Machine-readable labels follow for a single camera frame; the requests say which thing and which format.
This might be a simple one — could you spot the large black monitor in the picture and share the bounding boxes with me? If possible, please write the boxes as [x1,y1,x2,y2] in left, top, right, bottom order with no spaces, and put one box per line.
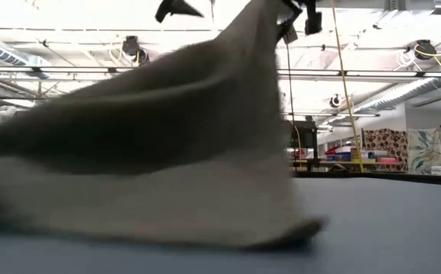
[290,120,319,170]

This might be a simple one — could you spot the brown floral fabric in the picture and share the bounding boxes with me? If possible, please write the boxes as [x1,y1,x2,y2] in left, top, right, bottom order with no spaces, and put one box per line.
[362,128,409,172]

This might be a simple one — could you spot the long ceiling light bar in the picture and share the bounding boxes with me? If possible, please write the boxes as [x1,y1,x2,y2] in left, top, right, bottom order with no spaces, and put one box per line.
[0,65,441,78]

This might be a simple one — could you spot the black cable with coil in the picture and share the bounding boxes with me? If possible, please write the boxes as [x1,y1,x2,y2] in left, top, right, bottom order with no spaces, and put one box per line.
[286,42,299,172]

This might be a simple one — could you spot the leaf print fabric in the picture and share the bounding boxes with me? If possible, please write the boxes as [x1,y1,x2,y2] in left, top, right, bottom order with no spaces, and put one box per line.
[407,128,441,176]

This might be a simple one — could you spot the yellow cable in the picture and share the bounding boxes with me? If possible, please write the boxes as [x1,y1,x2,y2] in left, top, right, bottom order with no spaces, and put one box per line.
[330,0,365,173]

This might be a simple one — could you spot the grey waffle-weave towel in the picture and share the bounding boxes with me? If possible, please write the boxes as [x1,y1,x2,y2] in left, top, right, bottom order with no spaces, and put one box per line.
[0,0,326,252]

